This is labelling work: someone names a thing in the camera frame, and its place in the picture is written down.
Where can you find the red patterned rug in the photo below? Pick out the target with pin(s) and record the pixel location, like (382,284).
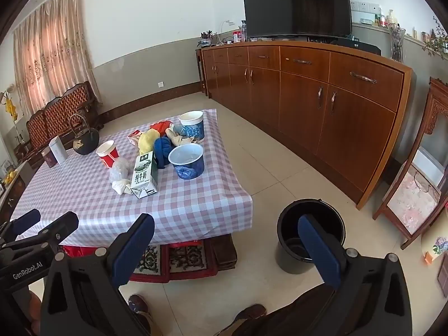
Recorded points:
(185,262)

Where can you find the red white small box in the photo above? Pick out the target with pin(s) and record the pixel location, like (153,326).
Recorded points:
(134,138)

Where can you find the green white milk carton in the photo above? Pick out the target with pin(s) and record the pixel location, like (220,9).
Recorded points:
(143,178)

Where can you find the green branch plant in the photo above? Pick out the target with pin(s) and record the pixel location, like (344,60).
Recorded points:
(437,40)

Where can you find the row of small bottles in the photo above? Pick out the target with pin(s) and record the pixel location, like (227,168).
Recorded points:
(385,19)

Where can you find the dark side cabinet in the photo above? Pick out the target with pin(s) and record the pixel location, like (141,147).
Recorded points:
(14,196)

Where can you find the yellow cloth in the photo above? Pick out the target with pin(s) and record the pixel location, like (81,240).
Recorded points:
(147,141)

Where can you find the white wall charger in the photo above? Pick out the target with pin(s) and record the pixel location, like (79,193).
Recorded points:
(229,22)

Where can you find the person's brown shoe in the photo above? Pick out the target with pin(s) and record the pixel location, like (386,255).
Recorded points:
(248,314)
(140,306)

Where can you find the pink embroidered curtain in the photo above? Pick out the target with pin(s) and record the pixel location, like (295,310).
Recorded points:
(45,52)

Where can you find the red paper cup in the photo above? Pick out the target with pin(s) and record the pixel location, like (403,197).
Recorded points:
(109,159)

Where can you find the cream floral container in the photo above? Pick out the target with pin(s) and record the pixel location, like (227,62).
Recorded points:
(434,246)

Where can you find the red wrapper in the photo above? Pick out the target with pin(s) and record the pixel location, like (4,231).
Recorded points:
(161,126)

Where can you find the black flat television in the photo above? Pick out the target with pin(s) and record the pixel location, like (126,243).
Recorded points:
(297,3)

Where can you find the cream paper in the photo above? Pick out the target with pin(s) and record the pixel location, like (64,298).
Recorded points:
(121,186)

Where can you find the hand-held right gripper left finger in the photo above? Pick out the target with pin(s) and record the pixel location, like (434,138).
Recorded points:
(134,248)

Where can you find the white tin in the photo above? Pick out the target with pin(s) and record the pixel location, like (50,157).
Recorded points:
(57,150)

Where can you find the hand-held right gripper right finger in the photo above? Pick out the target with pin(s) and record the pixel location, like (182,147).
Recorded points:
(318,252)

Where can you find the brown tin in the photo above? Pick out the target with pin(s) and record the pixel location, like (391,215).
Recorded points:
(48,157)

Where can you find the tufted wooden bench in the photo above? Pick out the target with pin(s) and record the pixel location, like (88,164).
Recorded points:
(63,112)

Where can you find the checkered cloth table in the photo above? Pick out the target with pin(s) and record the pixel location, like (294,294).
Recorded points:
(87,196)

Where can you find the blue white paper bowl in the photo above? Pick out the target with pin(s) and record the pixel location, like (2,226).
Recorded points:
(189,171)
(194,129)

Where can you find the person's leg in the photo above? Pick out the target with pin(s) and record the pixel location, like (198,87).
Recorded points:
(304,309)

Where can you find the long wooden sideboard cabinet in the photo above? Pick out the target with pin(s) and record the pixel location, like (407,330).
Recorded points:
(350,119)

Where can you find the beige cloth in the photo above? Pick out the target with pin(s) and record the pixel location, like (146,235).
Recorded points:
(175,138)

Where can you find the clear glass vase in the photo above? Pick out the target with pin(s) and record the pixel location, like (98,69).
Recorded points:
(397,45)

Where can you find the yellow fruits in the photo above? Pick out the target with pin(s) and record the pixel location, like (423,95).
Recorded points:
(10,175)

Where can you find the wooden armchair floral cushion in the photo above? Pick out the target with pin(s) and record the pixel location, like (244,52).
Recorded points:
(413,199)

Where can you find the yellow hanging bag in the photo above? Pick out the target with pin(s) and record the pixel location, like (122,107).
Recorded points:
(12,108)

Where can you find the small potted plant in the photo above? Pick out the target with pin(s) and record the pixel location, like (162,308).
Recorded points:
(206,38)

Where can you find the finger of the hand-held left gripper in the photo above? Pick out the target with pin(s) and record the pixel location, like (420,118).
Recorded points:
(59,227)
(26,218)

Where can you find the blue cloth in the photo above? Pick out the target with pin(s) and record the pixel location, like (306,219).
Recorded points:
(162,148)

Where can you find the black plastic bin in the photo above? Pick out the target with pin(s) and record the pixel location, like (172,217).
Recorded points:
(290,259)

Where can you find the black iron teapot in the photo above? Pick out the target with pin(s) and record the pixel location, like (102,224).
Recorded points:
(85,143)

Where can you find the clear plastic bag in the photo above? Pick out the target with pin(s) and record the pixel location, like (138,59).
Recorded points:
(119,171)

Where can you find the glass jar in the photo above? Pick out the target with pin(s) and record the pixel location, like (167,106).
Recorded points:
(244,29)

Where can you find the black soundbar box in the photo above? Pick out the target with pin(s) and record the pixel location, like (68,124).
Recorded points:
(360,46)

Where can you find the person's left hand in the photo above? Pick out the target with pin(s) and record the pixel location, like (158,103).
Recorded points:
(35,308)

